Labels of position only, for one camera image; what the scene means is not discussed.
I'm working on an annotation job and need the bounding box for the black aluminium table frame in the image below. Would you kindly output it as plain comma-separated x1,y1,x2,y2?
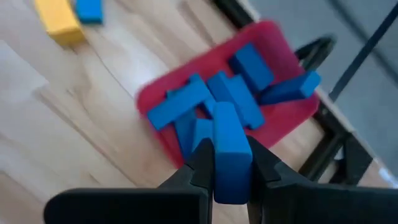
213,0,374,187

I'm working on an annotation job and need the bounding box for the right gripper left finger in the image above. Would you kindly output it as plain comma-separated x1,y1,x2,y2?
43,138,215,224

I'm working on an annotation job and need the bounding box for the yellow wooden block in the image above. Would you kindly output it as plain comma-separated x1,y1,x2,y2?
33,0,86,46

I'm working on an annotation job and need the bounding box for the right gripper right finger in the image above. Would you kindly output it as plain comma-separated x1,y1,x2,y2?
247,136,398,224

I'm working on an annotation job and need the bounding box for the pink-red translucent plastic bin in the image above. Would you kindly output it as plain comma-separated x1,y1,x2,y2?
135,20,322,169

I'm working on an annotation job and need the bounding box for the blue wooden block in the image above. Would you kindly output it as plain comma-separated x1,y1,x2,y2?
259,70,322,106
74,0,104,26
147,73,213,131
229,42,275,91
173,111,197,160
192,118,215,152
213,101,254,205
206,70,266,131

